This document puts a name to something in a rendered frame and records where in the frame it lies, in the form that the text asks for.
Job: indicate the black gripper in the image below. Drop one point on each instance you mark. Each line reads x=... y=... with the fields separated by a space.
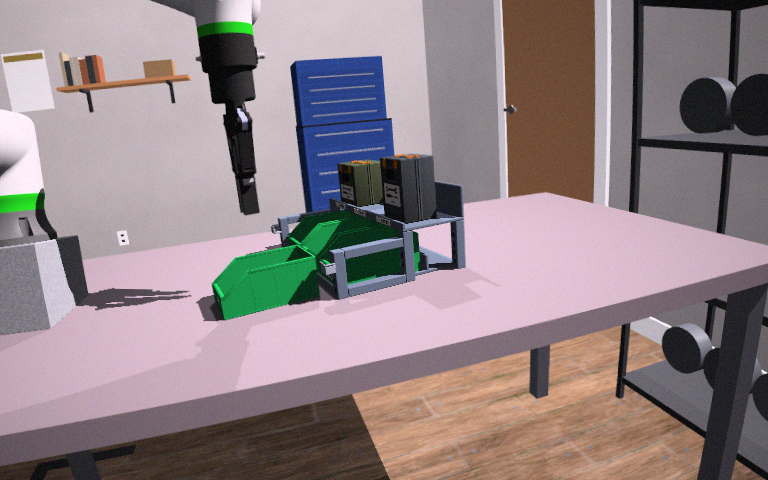
x=237 y=87

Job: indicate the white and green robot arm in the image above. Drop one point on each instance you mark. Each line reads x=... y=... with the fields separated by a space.
x=226 y=42

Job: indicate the grey metal shelf rack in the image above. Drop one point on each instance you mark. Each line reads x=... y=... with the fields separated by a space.
x=450 y=209

